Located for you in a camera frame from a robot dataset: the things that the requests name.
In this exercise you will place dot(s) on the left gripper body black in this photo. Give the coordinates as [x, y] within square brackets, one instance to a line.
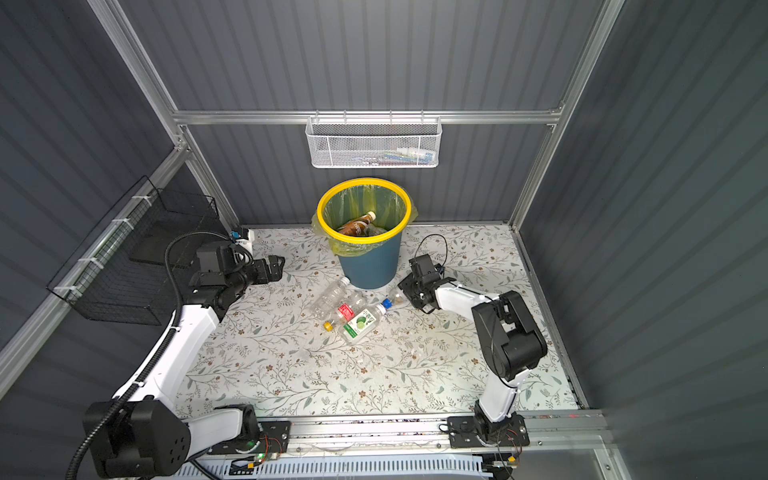
[255, 273]

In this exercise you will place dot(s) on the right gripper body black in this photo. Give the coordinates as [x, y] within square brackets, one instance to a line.
[414, 289]

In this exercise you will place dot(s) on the blue label bottle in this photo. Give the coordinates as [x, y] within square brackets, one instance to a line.
[395, 299]

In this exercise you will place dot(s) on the pink label bottle yellow cap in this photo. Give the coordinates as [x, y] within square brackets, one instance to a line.
[341, 311]

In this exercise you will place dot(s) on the lime label bottle white cap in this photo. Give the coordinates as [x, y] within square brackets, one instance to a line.
[363, 323]

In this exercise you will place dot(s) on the clear ribbed bottle white cap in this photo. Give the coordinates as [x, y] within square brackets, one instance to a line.
[335, 292]

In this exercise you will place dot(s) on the brown tea bottle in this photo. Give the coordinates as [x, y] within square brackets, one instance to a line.
[357, 227]

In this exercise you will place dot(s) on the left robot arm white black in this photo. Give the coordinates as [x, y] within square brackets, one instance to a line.
[137, 433]

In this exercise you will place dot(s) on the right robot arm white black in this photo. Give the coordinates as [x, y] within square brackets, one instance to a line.
[511, 344]

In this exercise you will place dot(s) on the teal bin with yellow rim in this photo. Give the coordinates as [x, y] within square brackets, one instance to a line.
[374, 269]

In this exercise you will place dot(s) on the items in white basket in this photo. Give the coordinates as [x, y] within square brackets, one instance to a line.
[408, 156]

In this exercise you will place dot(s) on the white ventilation grille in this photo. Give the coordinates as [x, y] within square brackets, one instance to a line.
[429, 466]

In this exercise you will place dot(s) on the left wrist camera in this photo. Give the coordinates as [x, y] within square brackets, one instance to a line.
[243, 238]

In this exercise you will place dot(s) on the black wire basket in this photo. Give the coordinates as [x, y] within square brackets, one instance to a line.
[121, 276]

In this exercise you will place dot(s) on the white wire mesh basket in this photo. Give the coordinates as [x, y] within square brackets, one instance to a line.
[343, 145]

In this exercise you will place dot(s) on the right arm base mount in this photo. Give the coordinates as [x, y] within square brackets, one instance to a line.
[474, 432]

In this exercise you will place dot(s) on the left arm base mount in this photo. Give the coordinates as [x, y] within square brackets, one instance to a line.
[272, 438]

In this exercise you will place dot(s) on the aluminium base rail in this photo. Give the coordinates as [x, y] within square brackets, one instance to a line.
[410, 434]

